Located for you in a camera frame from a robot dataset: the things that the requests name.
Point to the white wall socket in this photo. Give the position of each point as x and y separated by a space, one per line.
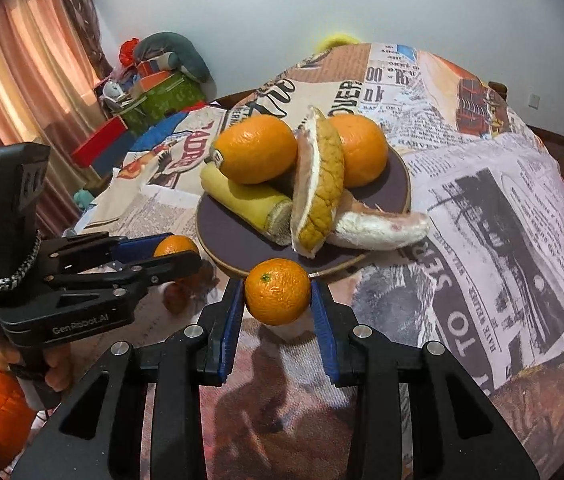
534 101

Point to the banana piece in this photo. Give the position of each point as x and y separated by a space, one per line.
265 209

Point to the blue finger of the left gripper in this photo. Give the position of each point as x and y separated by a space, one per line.
135 249
139 271

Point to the red plastic bag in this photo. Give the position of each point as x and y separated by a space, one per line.
125 54

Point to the orange pink curtain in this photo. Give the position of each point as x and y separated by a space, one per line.
46 96

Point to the dark purple plate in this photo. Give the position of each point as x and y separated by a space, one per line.
240 226

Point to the pomelo wedge front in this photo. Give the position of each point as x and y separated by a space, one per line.
318 183

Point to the small mandarin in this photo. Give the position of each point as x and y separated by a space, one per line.
277 292
174 244

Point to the patchwork blue quilt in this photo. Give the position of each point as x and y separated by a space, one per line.
157 133

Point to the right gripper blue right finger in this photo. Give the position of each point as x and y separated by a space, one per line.
357 355

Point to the green storage box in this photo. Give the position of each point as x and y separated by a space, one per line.
157 97

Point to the grey plush toy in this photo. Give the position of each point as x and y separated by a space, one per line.
171 51

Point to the newspaper print tablecloth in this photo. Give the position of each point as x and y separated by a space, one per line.
463 244

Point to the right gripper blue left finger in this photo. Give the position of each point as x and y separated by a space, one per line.
201 354

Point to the left hand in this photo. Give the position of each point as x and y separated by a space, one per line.
59 359

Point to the dark red date right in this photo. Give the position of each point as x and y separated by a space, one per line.
177 297

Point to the large orange with sticker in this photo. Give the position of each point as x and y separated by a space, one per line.
362 150

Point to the pomelo wedge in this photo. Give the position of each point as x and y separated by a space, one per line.
357 226
318 183

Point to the red box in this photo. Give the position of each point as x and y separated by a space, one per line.
98 142

